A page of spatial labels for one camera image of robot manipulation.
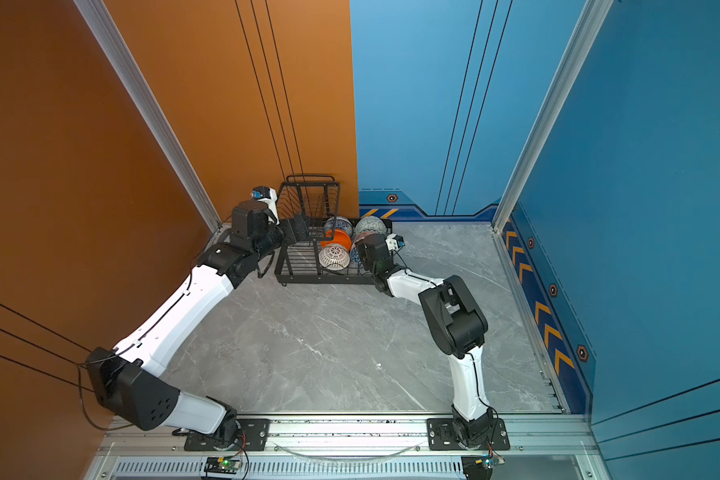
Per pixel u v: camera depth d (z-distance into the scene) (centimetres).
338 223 114
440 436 72
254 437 74
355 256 102
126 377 40
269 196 68
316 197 108
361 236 111
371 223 113
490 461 70
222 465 71
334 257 105
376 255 76
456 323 53
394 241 89
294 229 68
